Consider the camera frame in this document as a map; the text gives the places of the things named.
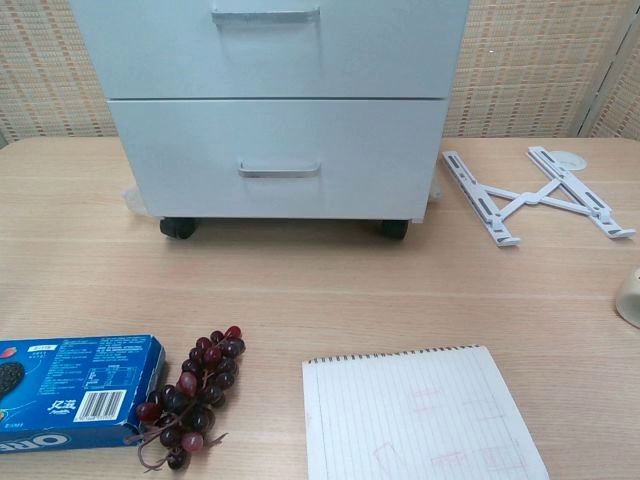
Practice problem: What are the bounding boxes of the spiral lined notebook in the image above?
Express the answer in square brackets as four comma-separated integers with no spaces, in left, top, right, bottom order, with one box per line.
[301,343,551,480]

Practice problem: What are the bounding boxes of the dark red grape bunch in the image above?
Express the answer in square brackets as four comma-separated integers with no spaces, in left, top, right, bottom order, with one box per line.
[124,324,247,474]

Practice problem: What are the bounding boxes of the round translucent grommet cover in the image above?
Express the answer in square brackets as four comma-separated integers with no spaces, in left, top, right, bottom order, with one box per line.
[547,149,587,172]

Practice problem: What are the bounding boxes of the white drawer without lock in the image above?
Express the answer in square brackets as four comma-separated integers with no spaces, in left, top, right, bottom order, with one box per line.
[106,97,450,222]

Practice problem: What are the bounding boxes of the black caster wheel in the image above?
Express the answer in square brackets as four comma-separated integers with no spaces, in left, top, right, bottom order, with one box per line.
[381,219,410,242]
[159,217,198,243]

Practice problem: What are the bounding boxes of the silver drawer handle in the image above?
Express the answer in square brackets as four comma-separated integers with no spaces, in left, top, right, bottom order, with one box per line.
[237,159,322,179]
[209,5,322,25]

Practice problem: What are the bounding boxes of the woven partition screen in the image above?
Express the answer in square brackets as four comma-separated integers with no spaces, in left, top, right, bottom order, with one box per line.
[0,0,640,149]

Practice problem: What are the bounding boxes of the white folding laptop stand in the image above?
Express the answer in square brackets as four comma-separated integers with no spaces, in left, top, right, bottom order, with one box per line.
[440,145,629,247]

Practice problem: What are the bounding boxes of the mayonnaise squeeze bottle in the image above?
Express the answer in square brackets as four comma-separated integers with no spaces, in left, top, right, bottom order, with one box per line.
[614,267,640,329]

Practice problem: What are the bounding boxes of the white drawer cabinet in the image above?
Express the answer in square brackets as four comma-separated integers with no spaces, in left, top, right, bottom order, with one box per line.
[69,0,471,224]

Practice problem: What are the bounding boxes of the blue Oreo cookie box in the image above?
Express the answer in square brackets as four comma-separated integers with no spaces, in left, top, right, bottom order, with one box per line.
[0,333,167,457]

